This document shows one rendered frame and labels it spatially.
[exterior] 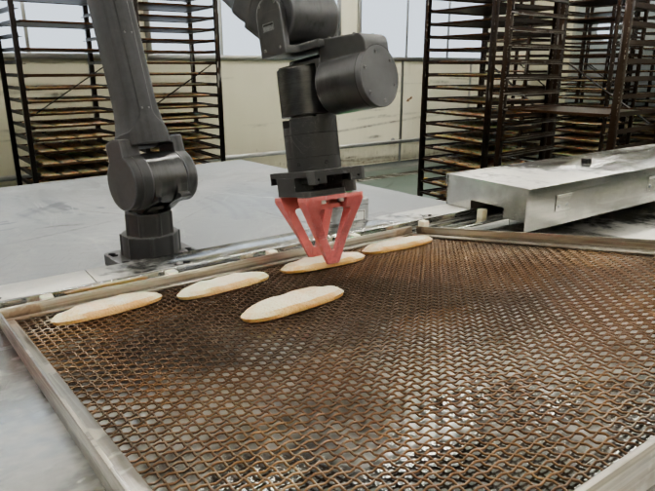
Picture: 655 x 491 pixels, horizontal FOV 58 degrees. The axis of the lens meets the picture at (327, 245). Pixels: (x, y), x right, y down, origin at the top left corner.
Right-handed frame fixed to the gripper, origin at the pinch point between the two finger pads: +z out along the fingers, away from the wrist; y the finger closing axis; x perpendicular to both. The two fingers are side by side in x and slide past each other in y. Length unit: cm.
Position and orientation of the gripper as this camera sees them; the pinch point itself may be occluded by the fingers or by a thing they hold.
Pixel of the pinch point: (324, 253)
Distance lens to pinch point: 64.2
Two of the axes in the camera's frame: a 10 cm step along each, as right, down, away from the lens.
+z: 1.0, 9.8, 1.5
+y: -4.7, -0.8, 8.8
